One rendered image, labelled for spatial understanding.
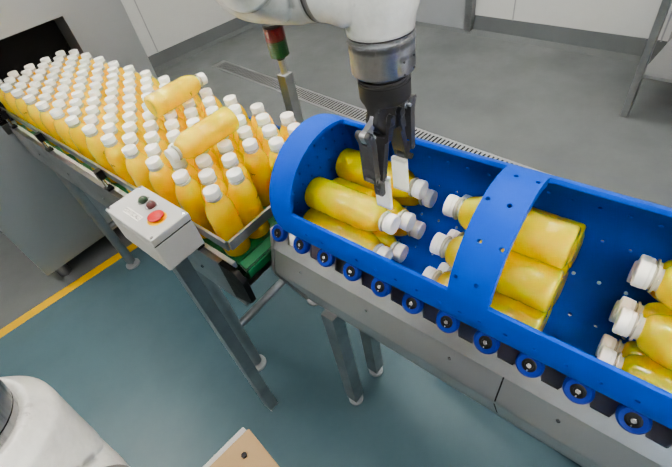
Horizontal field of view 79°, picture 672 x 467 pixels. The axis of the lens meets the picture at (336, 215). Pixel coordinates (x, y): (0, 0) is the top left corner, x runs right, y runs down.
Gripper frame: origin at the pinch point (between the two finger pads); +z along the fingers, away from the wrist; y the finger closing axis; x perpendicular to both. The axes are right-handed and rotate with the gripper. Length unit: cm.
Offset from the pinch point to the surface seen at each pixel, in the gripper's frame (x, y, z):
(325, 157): 23.8, 8.3, 7.7
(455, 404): -9, 18, 120
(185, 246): 41, -24, 17
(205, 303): 49, -25, 45
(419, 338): -9.5, -7.9, 31.5
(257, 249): 37.4, -9.5, 30.0
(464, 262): -17.1, -7.3, 2.9
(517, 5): 99, 345, 92
